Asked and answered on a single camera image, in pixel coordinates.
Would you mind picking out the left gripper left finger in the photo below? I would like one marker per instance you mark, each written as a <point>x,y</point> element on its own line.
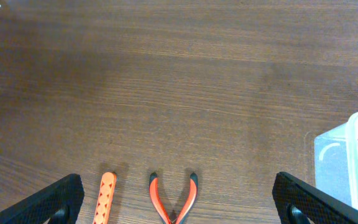
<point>60,202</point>

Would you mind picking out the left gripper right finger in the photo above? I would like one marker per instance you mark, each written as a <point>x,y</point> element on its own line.
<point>298,202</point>

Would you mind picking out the clear plastic container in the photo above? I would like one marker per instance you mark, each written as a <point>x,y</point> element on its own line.
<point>336,162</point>

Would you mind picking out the orange perforated bar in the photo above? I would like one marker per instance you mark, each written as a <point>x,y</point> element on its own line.
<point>105,198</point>

